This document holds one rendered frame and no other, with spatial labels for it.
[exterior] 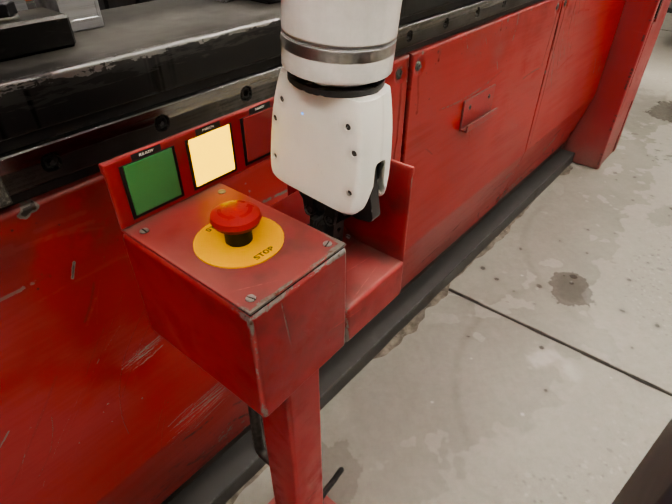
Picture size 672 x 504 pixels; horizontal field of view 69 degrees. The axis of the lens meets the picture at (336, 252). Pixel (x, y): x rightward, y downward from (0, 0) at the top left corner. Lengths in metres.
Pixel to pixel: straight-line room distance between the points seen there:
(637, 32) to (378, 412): 1.69
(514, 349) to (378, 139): 1.11
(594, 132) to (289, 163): 2.04
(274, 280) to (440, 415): 0.93
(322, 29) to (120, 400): 0.55
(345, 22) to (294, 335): 0.23
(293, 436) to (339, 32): 0.44
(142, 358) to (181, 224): 0.32
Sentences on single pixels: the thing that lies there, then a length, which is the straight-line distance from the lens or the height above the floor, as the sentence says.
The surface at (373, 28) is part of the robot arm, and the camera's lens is 0.35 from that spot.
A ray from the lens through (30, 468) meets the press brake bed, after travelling 0.73.
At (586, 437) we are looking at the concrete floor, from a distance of 1.32.
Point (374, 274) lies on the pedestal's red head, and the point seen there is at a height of 0.70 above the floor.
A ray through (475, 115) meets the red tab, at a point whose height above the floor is 0.57.
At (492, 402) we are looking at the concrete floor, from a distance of 1.30.
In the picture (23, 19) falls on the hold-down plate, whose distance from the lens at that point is 0.59.
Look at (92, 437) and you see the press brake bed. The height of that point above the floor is 0.43.
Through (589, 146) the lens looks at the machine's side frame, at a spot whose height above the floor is 0.09.
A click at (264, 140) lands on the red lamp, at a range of 0.51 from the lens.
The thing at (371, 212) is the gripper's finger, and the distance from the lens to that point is 0.42.
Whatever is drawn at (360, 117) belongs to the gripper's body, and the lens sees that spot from 0.37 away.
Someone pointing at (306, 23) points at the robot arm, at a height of 0.94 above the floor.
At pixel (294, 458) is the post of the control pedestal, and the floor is 0.44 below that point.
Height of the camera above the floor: 1.01
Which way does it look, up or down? 37 degrees down
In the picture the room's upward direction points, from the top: straight up
